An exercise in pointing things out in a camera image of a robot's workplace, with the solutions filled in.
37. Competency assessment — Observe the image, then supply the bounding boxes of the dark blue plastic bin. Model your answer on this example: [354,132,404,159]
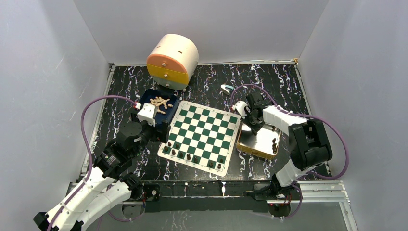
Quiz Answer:
[139,89,179,127]

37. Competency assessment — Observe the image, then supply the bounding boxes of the round drawer cabinet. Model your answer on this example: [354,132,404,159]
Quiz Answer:
[146,34,199,90]

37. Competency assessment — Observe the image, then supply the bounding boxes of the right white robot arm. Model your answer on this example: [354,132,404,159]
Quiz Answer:
[234,93,332,199]

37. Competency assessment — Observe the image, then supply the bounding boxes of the small white blue clip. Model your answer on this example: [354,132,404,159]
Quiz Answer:
[220,84,234,95]

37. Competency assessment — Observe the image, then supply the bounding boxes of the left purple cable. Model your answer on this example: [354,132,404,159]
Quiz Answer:
[46,95,141,231]

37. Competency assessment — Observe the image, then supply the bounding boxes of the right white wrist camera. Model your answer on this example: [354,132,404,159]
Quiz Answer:
[231,101,251,119]

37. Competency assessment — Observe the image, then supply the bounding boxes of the pile of light chess pieces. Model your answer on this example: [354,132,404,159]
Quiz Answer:
[150,97,174,115]

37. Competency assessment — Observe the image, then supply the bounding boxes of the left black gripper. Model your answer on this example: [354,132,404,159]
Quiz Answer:
[131,110,171,158]

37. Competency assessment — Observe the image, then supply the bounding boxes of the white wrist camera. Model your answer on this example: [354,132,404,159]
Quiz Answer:
[137,103,157,127]
[231,101,251,119]

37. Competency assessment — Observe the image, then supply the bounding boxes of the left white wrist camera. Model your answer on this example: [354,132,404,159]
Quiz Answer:
[137,103,157,127]

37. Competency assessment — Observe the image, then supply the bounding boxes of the green white chess board mat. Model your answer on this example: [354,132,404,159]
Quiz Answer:
[158,101,241,177]

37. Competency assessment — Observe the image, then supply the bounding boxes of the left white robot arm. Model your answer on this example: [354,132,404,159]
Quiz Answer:
[33,120,170,231]

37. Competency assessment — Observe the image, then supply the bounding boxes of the black base frame rail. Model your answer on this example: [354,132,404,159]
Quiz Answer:
[123,180,293,218]

